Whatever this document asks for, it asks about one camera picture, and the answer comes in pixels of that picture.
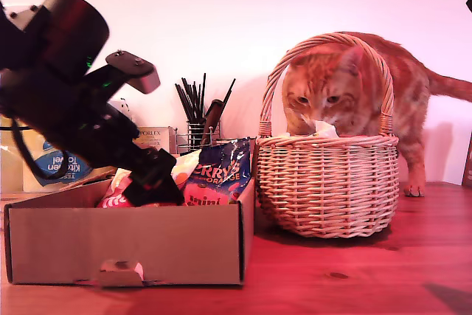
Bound pink yellow Maltesers bag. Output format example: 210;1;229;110
96;150;202;209

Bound blue Terry's egg bag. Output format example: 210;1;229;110
182;137;252;207

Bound brown cardboard box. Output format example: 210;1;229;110
3;145;256;289

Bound white Porlex carton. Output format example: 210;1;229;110
134;125;177;153

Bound yellow kitchen towel pack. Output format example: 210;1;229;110
0;97;134;194

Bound dark brown comb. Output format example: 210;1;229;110
201;99;225;146

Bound thin black stick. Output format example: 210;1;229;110
220;78;237;109
174;84;195;124
180;77;199;123
200;73;207;124

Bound ginger cat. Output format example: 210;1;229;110
282;30;472;198

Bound chrome wire utensil holder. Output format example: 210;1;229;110
176;119;222;153

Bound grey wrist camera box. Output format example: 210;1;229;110
105;50;162;95

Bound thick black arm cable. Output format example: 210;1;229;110
10;118;51;180

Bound woven wicker basket with handle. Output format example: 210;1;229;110
255;32;400;239

